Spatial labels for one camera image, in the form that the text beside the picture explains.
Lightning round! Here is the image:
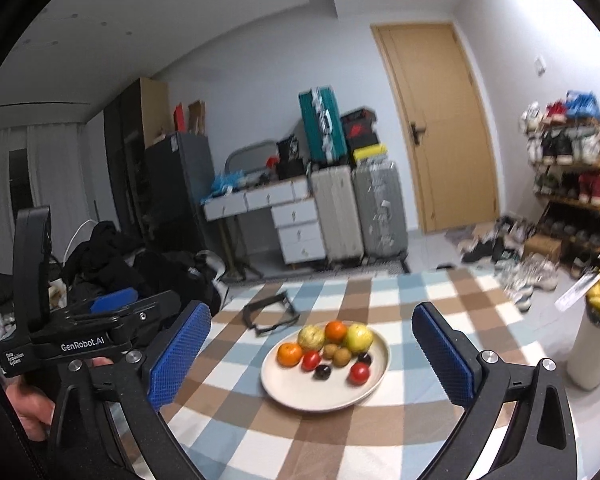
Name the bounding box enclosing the silver suitcase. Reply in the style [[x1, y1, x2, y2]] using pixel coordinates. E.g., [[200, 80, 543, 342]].
[[352, 160, 410, 263]]

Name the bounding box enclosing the pile of shoes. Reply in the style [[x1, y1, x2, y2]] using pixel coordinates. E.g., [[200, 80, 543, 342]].
[[455, 217, 561, 311]]

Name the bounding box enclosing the yellow bumpy guava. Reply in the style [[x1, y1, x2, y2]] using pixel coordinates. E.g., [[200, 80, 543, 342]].
[[298, 325, 327, 352]]

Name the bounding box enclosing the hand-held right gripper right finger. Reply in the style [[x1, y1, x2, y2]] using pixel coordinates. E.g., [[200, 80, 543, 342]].
[[411, 302, 576, 480]]

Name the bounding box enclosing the cardboard box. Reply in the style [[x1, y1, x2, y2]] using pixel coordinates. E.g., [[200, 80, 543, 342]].
[[522, 235, 563, 261]]

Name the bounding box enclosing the black box with print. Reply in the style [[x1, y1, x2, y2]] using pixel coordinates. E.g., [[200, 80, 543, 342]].
[[276, 135, 301, 178]]

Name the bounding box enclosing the grey framed mirror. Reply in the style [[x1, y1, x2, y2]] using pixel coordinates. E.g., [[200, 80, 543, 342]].
[[225, 141, 281, 186]]

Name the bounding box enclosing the yellow box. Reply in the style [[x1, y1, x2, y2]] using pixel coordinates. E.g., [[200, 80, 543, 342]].
[[352, 144, 388, 163]]

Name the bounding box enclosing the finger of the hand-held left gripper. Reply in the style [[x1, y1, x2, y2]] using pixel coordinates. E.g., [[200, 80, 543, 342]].
[[65, 287, 141, 322], [111, 291, 182, 348]]

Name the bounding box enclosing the white curtain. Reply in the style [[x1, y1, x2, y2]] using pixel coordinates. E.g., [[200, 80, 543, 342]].
[[0, 120, 86, 276]]

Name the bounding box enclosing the teal suitcase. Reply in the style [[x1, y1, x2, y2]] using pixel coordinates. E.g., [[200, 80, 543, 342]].
[[298, 87, 348, 163]]

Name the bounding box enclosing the checkered tablecloth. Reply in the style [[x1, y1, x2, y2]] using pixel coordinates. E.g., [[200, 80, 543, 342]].
[[160, 267, 600, 480]]

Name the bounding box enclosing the wooden shoe rack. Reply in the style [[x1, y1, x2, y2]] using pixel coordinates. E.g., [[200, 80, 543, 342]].
[[520, 92, 600, 281]]

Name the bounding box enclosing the black and red shoe box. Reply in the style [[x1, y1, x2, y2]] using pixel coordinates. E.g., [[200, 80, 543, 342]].
[[340, 108, 379, 153]]

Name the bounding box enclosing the blue plastic bag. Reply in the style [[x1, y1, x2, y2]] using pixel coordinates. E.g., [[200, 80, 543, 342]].
[[211, 171, 248, 198]]

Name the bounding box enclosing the white trash bin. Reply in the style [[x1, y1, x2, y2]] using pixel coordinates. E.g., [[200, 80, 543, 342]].
[[567, 305, 600, 391]]

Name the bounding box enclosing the yellow-green round fruit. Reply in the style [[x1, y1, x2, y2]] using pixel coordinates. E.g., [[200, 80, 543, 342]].
[[343, 323, 375, 352]]

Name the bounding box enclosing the wooden door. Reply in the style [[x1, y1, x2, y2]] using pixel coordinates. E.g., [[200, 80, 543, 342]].
[[371, 22, 501, 233]]

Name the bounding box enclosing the dark wardrobe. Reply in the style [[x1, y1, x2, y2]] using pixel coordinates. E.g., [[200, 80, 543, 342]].
[[104, 77, 171, 241]]

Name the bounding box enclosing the black plastic frame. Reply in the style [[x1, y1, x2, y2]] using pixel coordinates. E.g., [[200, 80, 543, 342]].
[[242, 294, 301, 336]]

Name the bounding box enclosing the cream round plate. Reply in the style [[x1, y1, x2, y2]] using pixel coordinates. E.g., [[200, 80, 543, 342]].
[[261, 321, 392, 413]]

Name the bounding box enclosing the dark refrigerator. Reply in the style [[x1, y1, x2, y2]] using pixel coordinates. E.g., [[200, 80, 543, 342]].
[[145, 132, 216, 256]]

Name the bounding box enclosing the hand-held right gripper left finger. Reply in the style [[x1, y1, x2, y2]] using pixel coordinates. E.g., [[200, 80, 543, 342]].
[[47, 300, 213, 480]]

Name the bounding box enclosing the beige suitcase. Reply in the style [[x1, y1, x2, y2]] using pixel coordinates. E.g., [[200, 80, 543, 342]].
[[310, 165, 365, 268]]

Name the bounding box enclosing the pile of dark clothes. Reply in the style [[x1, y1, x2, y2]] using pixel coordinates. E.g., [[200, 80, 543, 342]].
[[60, 220, 228, 321]]

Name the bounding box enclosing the white drawer desk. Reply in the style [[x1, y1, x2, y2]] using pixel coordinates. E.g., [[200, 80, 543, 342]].
[[202, 177, 326, 266]]

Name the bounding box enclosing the person's left hand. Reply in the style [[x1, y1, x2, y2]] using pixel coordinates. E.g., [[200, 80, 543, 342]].
[[4, 376, 57, 442]]

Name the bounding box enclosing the small orange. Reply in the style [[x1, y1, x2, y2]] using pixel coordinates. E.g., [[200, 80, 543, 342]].
[[276, 342, 304, 367]]

